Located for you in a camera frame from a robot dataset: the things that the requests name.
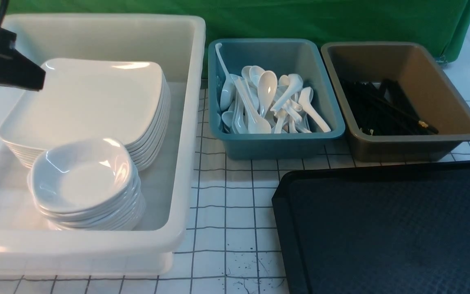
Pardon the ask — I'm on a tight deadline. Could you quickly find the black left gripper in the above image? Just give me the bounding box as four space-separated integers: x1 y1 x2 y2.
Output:
0 28 46 91

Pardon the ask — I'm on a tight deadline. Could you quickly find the stack of white plates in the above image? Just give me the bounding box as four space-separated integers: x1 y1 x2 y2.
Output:
0 73 171 171

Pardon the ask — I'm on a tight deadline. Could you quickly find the black serving tray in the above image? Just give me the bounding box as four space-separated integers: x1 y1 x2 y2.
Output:
272 161 470 294

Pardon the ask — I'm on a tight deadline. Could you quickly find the green cloth backdrop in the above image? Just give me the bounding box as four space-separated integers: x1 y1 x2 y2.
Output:
7 0 470 62

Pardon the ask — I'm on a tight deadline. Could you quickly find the brown plastic bin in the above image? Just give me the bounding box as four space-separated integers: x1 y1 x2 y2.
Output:
320 41 470 163

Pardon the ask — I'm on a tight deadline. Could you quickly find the stack of white bowls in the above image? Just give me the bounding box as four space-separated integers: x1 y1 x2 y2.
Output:
27 138 147 231

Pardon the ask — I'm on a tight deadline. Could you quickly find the large white plastic tub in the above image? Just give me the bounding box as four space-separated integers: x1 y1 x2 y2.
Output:
0 13 206 279

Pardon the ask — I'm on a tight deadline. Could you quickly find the white square rice plate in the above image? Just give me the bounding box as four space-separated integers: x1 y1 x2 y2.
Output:
0 58 168 149

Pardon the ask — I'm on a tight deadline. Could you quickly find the pile of black chopsticks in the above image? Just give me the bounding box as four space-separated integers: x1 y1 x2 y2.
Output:
339 78 439 136

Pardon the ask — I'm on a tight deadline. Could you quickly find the pile of white spoons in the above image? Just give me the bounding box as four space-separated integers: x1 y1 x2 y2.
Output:
215 43 332 134

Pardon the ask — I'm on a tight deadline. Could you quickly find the teal plastic bin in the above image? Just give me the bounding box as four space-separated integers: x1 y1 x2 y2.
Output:
208 38 346 160

